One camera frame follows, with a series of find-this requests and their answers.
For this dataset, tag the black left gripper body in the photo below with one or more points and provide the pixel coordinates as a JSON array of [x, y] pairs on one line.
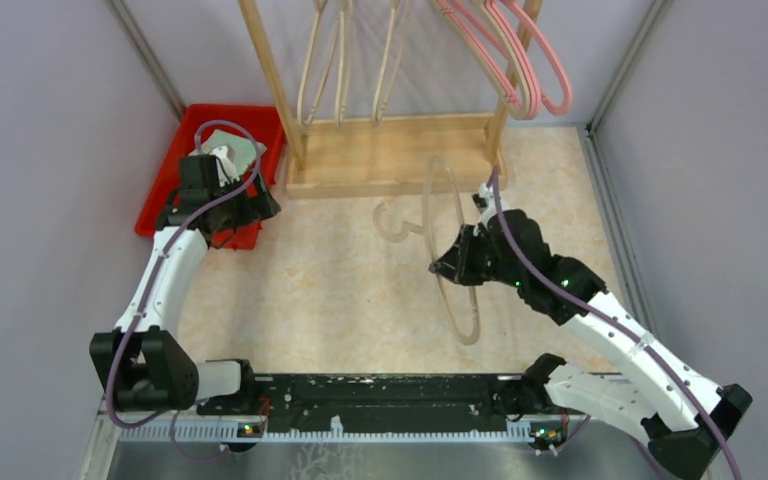
[[238, 208]]

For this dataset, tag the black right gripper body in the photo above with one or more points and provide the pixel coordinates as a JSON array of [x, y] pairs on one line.
[[509, 273]]

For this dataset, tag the pink plastic hanger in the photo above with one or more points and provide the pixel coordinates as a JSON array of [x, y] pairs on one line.
[[506, 29], [538, 96], [465, 20]]

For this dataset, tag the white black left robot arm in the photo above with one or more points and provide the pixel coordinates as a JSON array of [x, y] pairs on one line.
[[140, 363]]

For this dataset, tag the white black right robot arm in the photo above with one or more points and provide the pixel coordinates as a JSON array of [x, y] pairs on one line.
[[683, 418]]

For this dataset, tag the green folded cloth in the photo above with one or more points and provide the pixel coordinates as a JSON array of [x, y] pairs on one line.
[[234, 154]]

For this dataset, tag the wooden hanger rack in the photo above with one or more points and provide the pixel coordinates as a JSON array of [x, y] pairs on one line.
[[394, 158]]

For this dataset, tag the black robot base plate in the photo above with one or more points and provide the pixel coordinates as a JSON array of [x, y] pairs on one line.
[[385, 404]]

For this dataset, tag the aluminium frame rail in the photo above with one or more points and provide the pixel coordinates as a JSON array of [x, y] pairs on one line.
[[603, 397]]

